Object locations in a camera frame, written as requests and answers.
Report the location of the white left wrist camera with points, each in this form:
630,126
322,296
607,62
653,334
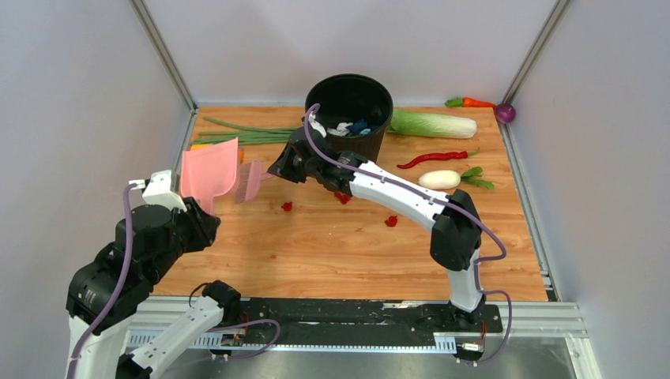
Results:
159,190

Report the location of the toy carrot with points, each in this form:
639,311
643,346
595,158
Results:
468,102

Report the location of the toy napa cabbage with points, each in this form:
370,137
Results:
421,124

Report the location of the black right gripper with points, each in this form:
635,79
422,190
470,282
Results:
283,166

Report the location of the black trash bin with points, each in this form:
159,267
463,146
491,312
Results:
353,98

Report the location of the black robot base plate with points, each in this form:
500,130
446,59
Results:
355,323

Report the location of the red toy chili pepper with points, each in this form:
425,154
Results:
437,156

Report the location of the purple toy onion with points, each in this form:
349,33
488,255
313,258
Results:
505,113

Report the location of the crumpled scraps inside bin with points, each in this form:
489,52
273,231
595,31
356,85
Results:
351,129

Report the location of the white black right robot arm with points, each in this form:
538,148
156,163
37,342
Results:
455,236

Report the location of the pink hand brush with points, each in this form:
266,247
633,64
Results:
250,178

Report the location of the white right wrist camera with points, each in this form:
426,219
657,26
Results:
316,125

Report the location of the green toy scallions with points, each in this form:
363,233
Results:
245,135

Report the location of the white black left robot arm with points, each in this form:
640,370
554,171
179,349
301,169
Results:
104,295

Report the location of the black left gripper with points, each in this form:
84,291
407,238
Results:
205,226

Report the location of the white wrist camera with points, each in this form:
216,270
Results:
316,125
159,190

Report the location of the white toy radish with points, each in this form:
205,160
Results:
448,179

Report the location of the pink plastic dustpan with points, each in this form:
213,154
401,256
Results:
210,172

